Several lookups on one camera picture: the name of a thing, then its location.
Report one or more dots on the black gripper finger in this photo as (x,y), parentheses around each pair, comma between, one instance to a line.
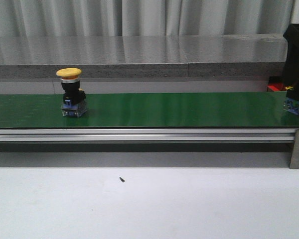
(290,73)

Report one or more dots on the grey stone counter ledge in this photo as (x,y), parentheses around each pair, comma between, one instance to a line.
(144,56)

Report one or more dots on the red plastic tray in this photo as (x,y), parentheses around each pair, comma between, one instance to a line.
(275,84)

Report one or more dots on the green conveyor belt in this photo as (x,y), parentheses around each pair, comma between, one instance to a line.
(246,109)

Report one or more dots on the grey curtain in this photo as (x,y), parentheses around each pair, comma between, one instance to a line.
(142,17)

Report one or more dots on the aluminium conveyor side rail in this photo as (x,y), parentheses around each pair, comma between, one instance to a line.
(147,134)

